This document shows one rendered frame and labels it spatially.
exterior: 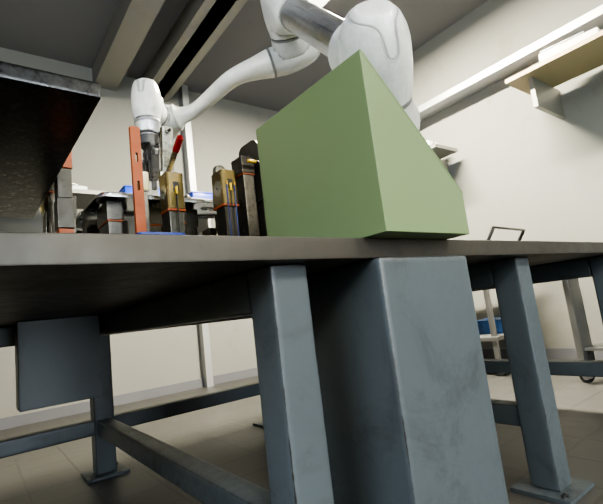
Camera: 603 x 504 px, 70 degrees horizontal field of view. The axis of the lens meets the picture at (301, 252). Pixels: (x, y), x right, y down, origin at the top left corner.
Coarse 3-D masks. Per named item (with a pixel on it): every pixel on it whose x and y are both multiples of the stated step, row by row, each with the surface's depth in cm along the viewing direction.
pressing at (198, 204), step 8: (104, 192) 129; (112, 192) 130; (120, 192) 132; (96, 200) 136; (104, 200) 137; (112, 200) 138; (120, 200) 139; (128, 200) 140; (152, 200) 143; (192, 200) 146; (200, 200) 148; (208, 200) 150; (88, 208) 142; (96, 208) 144; (128, 208) 148; (192, 208) 158; (200, 208) 159; (208, 208) 160; (128, 216) 154; (200, 216) 170; (208, 216) 171
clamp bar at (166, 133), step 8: (160, 128) 138; (168, 128) 137; (160, 136) 138; (168, 136) 138; (160, 144) 138; (168, 144) 138; (160, 152) 138; (168, 152) 138; (160, 160) 138; (168, 160) 138
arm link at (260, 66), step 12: (252, 60) 151; (264, 60) 150; (228, 72) 153; (240, 72) 152; (252, 72) 152; (264, 72) 152; (216, 84) 156; (228, 84) 154; (240, 84) 156; (204, 96) 161; (216, 96) 159; (168, 108) 163; (180, 108) 166; (192, 108) 165; (204, 108) 164; (168, 120) 163; (180, 120) 166
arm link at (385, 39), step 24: (264, 0) 137; (288, 0) 132; (384, 0) 93; (288, 24) 131; (312, 24) 117; (336, 24) 110; (360, 24) 91; (384, 24) 90; (336, 48) 100; (360, 48) 92; (384, 48) 92; (408, 48) 94; (384, 72) 94; (408, 72) 97; (408, 96) 102
